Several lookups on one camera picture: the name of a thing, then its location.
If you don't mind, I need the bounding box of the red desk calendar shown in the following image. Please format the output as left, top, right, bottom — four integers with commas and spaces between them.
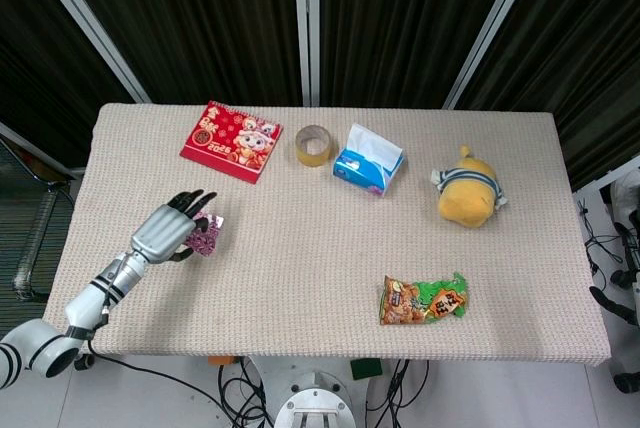
179, 100, 285, 185

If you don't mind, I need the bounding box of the black cable bundle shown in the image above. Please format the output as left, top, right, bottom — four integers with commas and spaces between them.
217, 357, 275, 428
364, 359, 431, 417
574, 197, 626, 294

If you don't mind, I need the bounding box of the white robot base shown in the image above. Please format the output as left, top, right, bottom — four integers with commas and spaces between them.
248, 357, 384, 428

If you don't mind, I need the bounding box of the yellow plush toy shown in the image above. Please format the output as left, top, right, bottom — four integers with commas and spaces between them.
430, 145, 509, 228

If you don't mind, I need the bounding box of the grey metal frame bar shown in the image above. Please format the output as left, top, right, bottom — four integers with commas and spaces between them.
572, 153, 640, 194
0, 120, 85, 180

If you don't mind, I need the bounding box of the orange green snack bag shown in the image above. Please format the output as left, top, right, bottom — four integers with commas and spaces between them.
378, 271, 471, 327

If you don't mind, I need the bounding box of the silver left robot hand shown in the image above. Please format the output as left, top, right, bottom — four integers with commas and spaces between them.
129, 189, 219, 265

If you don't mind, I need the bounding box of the black mesh chair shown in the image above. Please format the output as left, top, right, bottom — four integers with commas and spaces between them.
0, 137, 77, 304

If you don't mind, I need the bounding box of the brown tape roll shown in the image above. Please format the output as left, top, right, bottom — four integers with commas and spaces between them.
293, 123, 334, 169

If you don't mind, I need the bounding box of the black equipment foot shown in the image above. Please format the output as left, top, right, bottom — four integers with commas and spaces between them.
612, 371, 640, 395

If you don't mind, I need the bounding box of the grey metal partition post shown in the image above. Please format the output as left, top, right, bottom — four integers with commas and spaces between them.
443, 0, 547, 110
20, 0, 152, 104
291, 0, 322, 107

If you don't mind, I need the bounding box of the green block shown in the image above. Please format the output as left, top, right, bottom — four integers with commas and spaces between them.
349, 358, 384, 382

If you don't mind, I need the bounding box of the beige woven tablecloth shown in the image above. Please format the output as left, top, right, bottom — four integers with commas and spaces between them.
35, 101, 612, 368

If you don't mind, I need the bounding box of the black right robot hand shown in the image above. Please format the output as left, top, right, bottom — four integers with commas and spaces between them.
587, 220, 640, 326

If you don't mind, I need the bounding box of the dark curtain panel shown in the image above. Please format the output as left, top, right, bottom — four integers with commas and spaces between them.
318, 0, 532, 110
0, 0, 137, 172
49, 0, 304, 107
454, 0, 640, 192

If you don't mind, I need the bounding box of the blue tissue pack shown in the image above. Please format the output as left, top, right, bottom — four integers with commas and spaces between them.
332, 122, 406, 198

